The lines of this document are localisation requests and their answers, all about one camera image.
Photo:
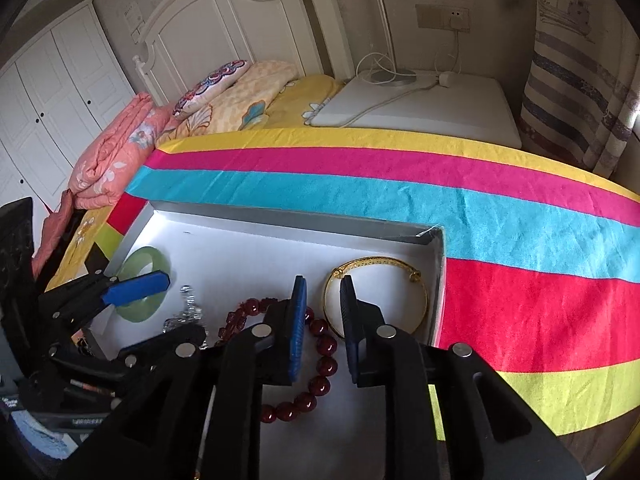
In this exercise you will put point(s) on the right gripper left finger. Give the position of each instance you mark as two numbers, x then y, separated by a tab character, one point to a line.
268	353

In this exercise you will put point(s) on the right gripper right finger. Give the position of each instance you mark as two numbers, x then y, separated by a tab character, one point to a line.
446	403

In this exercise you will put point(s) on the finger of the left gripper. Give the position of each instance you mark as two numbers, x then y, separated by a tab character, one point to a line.
100	291
149	351

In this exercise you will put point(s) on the silver flower brooch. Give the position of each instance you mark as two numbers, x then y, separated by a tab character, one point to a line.
187	309

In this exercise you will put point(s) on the gold bangle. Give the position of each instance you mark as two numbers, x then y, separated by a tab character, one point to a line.
396	287

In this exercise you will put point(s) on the grey white jewelry tray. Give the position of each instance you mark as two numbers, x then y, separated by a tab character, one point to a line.
228	254

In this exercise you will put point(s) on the green jade bangle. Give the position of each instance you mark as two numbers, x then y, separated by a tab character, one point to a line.
148	271

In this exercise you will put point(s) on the folded pink quilt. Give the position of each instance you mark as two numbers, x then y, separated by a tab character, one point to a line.
104	170

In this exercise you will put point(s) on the striped colourful blanket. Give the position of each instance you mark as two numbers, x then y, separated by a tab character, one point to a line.
542	258

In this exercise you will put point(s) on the white wardrobe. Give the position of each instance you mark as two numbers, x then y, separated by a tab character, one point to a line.
58	92

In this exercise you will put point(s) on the beige floral pillow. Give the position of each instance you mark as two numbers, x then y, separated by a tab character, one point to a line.
235	107

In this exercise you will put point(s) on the yellow floral bedsheet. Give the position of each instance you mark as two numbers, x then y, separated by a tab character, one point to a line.
299	101

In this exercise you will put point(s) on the patterned round cushion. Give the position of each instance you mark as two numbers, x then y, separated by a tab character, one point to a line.
208	88

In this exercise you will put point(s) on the white nightstand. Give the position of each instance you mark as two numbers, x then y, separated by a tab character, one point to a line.
465	106

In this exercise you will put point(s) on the white bed headboard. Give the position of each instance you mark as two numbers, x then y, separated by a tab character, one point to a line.
183	40

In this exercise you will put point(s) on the patterned window curtain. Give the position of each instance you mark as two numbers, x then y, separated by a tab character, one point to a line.
581	97

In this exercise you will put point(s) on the wall power socket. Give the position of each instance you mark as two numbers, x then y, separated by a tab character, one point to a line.
451	18

